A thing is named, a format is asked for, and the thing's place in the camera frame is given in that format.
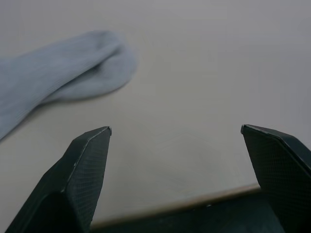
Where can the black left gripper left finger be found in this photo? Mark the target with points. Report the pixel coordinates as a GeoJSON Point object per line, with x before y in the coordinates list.
{"type": "Point", "coordinates": [73, 184]}

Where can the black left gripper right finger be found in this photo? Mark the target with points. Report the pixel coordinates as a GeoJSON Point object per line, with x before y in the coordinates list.
{"type": "Point", "coordinates": [284, 174]}

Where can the light blue-grey ribbed sock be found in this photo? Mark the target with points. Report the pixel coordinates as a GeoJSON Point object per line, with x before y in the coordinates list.
{"type": "Point", "coordinates": [56, 63]}
{"type": "Point", "coordinates": [107, 77]}

